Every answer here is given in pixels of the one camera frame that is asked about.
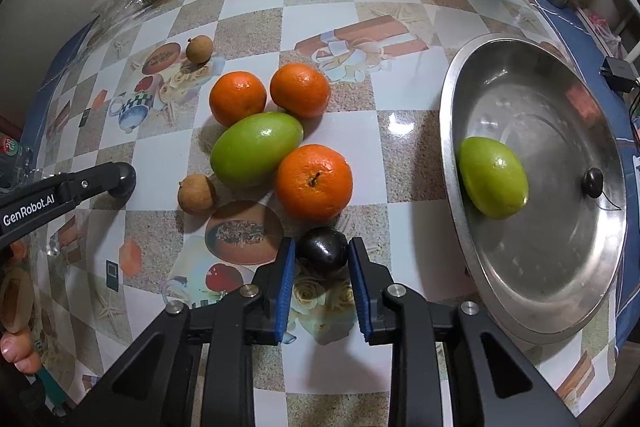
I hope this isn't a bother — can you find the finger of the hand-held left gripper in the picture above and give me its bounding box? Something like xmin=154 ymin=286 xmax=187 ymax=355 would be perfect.
xmin=0 ymin=162 xmax=137 ymax=251

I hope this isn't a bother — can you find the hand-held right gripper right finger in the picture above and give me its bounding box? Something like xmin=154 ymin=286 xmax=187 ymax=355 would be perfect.
xmin=348 ymin=237 xmax=581 ymax=427

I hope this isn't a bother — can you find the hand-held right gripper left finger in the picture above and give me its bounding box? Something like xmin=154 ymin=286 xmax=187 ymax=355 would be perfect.
xmin=70 ymin=237 xmax=297 ymax=427

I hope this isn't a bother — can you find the orange mandarin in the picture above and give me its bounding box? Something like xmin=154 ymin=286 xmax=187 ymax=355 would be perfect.
xmin=275 ymin=144 xmax=353 ymax=223
xmin=270 ymin=63 xmax=332 ymax=118
xmin=209 ymin=71 xmax=267 ymax=128

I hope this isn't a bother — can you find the brown longan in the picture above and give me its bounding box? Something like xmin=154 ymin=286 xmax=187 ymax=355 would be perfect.
xmin=186 ymin=36 xmax=214 ymax=66
xmin=177 ymin=173 xmax=218 ymax=215

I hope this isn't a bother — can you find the green jujube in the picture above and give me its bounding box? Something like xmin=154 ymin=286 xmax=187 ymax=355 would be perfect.
xmin=210 ymin=112 xmax=304 ymax=188
xmin=459 ymin=136 xmax=529 ymax=221

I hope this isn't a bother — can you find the stainless steel basin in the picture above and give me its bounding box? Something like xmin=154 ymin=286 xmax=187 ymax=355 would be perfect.
xmin=439 ymin=33 xmax=629 ymax=346

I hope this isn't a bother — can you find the person's left hand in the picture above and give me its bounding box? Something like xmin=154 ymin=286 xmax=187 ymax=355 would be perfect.
xmin=0 ymin=329 xmax=42 ymax=376

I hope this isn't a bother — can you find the clear plastic bottle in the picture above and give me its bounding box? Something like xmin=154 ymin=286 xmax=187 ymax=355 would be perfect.
xmin=0 ymin=134 xmax=34 ymax=188

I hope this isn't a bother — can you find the dark cherry with stem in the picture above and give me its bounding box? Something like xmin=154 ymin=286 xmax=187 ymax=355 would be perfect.
xmin=582 ymin=167 xmax=622 ymax=210

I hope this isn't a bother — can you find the black power adapter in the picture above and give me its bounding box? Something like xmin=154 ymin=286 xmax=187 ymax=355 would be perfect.
xmin=600 ymin=56 xmax=640 ymax=94

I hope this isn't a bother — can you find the red plastic bag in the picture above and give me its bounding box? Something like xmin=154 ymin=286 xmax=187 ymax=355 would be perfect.
xmin=582 ymin=7 xmax=626 ymax=45

